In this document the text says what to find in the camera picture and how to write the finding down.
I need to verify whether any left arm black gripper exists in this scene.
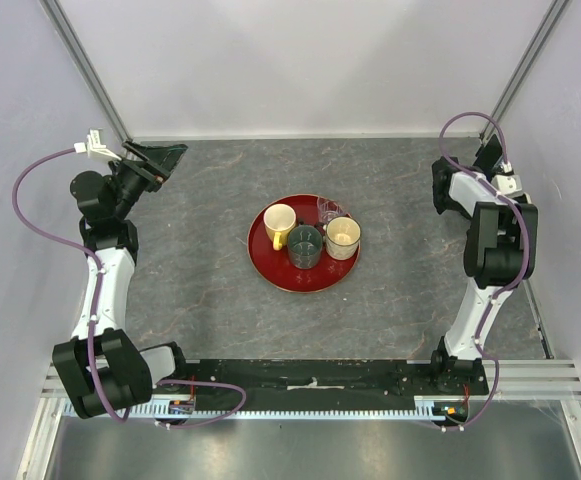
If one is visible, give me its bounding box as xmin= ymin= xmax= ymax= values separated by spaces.
xmin=110 ymin=140 xmax=187 ymax=220

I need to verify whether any black phone clear case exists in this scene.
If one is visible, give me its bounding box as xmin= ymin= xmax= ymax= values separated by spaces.
xmin=472 ymin=134 xmax=503 ymax=178

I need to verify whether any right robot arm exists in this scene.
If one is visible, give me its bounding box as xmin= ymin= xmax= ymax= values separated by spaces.
xmin=127 ymin=139 xmax=538 ymax=394

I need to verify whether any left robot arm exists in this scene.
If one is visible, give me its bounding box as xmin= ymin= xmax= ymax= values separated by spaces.
xmin=52 ymin=140 xmax=190 ymax=422

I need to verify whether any yellow mug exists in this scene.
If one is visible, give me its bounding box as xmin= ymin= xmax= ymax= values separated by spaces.
xmin=263 ymin=204 xmax=297 ymax=251

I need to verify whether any red round tray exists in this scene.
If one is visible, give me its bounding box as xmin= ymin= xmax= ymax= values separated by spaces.
xmin=247 ymin=194 xmax=361 ymax=293

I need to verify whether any dark green mug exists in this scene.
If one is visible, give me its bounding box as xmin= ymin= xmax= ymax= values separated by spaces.
xmin=287 ymin=225 xmax=323 ymax=270

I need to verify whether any clear plastic tumbler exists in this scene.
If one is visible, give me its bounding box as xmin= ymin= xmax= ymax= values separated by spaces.
xmin=317 ymin=197 xmax=345 ymax=225

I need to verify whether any cream glass mug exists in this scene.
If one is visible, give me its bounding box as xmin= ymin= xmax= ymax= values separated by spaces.
xmin=325 ymin=216 xmax=361 ymax=261

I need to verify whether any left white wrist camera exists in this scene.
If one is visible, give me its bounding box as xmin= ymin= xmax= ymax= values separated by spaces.
xmin=73 ymin=129 xmax=121 ymax=162

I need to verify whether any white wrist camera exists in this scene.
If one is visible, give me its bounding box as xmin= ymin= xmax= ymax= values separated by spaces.
xmin=490 ymin=164 xmax=525 ymax=198
xmin=73 ymin=129 xmax=121 ymax=162

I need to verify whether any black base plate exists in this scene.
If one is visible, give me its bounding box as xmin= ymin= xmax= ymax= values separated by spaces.
xmin=181 ymin=359 xmax=489 ymax=408

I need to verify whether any grey cable duct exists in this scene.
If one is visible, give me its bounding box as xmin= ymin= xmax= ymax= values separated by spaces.
xmin=63 ymin=394 xmax=471 ymax=420

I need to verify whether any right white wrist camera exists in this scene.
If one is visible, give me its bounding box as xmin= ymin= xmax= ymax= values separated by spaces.
xmin=490 ymin=164 xmax=525 ymax=198

